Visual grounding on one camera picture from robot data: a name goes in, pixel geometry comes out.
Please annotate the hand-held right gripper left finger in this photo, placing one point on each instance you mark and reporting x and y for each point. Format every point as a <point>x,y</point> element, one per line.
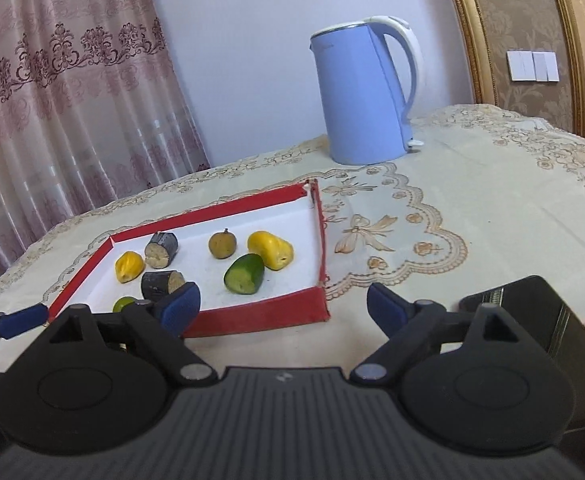
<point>177,310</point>

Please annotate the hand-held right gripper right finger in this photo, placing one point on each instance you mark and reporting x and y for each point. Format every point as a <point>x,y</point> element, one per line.
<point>390,310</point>

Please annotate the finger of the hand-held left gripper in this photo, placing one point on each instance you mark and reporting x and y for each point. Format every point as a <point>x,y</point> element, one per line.
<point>20,321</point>

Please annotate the green round fruit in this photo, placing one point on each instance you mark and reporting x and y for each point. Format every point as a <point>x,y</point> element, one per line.
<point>124,304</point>

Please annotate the dark sugarcane piece white marks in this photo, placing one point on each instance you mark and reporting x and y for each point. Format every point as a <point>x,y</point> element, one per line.
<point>161,249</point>

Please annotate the yellow fruit piece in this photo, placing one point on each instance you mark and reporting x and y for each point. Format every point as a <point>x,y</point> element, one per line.
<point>128,266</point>
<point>271,249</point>

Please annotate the green cucumber piece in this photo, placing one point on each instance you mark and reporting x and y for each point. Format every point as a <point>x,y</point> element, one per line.
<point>245,272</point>

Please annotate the olive brown round fruit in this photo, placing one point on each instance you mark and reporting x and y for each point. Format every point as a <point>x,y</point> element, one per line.
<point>221,244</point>

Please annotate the red shallow box tray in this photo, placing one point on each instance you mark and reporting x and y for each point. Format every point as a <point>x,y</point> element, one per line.
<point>272,215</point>

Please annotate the black glossy box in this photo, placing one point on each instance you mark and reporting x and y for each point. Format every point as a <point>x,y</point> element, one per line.
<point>532,305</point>

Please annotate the blue electric kettle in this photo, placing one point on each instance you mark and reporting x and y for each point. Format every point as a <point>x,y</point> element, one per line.
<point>362,95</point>

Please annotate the pink floral curtain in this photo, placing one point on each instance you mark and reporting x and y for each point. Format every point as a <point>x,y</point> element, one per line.
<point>72,85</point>

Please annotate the gold moulding strip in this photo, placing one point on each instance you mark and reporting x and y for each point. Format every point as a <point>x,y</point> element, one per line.
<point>472,25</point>
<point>570,35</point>

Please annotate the white wall switch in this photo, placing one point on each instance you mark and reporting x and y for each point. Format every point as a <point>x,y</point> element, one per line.
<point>532,66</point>

